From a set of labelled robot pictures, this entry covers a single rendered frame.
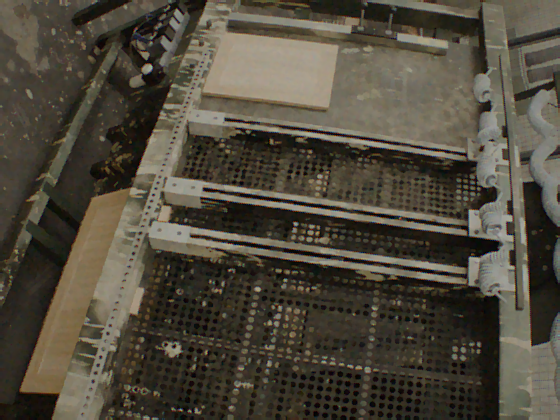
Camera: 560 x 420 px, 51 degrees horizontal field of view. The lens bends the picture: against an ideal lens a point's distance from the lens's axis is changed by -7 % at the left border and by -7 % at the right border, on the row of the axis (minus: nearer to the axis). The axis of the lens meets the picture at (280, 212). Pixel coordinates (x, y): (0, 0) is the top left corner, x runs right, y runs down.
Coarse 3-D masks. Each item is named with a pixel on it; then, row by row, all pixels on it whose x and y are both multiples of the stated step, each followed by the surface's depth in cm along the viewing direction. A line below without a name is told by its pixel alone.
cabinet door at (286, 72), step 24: (240, 48) 252; (264, 48) 252; (288, 48) 252; (312, 48) 252; (336, 48) 252; (216, 72) 243; (240, 72) 243; (264, 72) 243; (288, 72) 243; (312, 72) 244; (216, 96) 237; (240, 96) 235; (264, 96) 235; (288, 96) 235; (312, 96) 235
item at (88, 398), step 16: (192, 80) 235; (192, 96) 230; (176, 128) 221; (160, 176) 208; (144, 208) 201; (144, 224) 197; (128, 256) 190; (128, 272) 187; (112, 304) 181; (112, 320) 178; (96, 368) 169; (96, 384) 166; (80, 416) 161
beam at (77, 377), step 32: (224, 0) 266; (160, 128) 221; (160, 160) 213; (160, 192) 205; (128, 224) 198; (96, 288) 184; (128, 288) 185; (96, 320) 178; (96, 352) 172; (64, 384) 166; (64, 416) 161; (96, 416) 164
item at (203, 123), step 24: (192, 120) 220; (216, 120) 220; (240, 120) 221; (264, 120) 221; (288, 144) 222; (312, 144) 220; (336, 144) 218; (360, 144) 215; (384, 144) 215; (408, 144) 216; (432, 144) 216; (480, 144) 205; (504, 144) 212; (456, 168) 216
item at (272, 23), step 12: (228, 24) 262; (240, 24) 261; (252, 24) 260; (264, 24) 259; (276, 24) 258; (288, 24) 257; (300, 24) 258; (312, 24) 258; (324, 24) 258; (324, 36) 259; (336, 36) 258; (348, 36) 256; (360, 36) 255; (408, 36) 255; (408, 48) 256; (420, 48) 254; (432, 48) 253; (444, 48) 252
